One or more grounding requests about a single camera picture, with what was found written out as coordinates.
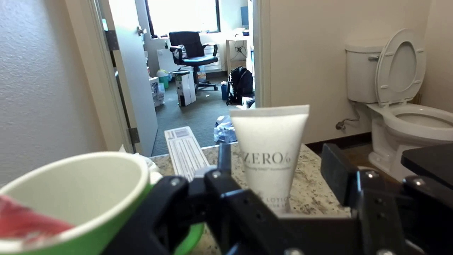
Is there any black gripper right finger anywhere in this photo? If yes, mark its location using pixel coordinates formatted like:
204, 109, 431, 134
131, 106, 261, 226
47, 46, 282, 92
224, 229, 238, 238
320, 141, 408, 255

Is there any white door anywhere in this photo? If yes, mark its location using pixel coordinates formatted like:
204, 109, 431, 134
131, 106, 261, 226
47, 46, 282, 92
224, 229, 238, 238
95, 0, 160, 157

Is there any white storage cabinet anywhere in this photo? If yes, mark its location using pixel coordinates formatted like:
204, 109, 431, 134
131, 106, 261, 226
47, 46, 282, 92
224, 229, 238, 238
172, 68, 199, 109

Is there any white cosmetic tube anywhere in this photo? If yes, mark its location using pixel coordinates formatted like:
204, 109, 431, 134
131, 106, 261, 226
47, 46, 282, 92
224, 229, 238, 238
228, 103, 312, 216

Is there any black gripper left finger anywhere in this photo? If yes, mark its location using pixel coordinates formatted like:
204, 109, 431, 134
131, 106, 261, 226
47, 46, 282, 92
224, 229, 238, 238
203, 143, 285, 255

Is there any white toothpaste box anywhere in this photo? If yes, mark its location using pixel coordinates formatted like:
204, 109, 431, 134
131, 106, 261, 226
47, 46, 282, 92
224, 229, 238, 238
163, 124, 213, 184

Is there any white toilet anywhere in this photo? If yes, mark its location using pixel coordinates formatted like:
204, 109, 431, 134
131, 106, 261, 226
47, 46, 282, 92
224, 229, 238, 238
343, 29, 453, 184

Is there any green mug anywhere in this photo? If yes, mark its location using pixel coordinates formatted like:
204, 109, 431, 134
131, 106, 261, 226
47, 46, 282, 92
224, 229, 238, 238
0, 150, 207, 255

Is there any black office chair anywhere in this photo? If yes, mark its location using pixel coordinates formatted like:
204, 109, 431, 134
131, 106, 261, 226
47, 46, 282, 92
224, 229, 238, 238
167, 29, 221, 94

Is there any black backpack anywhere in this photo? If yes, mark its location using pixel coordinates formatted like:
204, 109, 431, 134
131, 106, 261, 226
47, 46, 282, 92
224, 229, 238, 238
226, 65, 257, 107

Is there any red white toothbrush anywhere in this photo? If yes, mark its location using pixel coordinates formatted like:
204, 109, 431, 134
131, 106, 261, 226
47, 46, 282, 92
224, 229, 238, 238
0, 194, 75, 243

